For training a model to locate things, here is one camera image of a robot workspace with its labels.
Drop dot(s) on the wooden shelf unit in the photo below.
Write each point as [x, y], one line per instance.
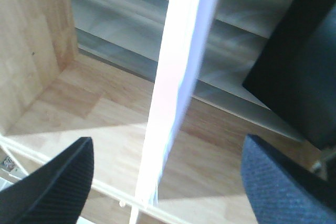
[52, 93]

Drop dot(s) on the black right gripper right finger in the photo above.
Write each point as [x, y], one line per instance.
[281, 191]

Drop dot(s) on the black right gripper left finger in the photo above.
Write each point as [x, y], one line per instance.
[54, 193]

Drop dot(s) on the white curtain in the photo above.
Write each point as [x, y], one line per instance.
[128, 33]

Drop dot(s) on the white paper stack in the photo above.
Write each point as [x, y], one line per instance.
[184, 38]

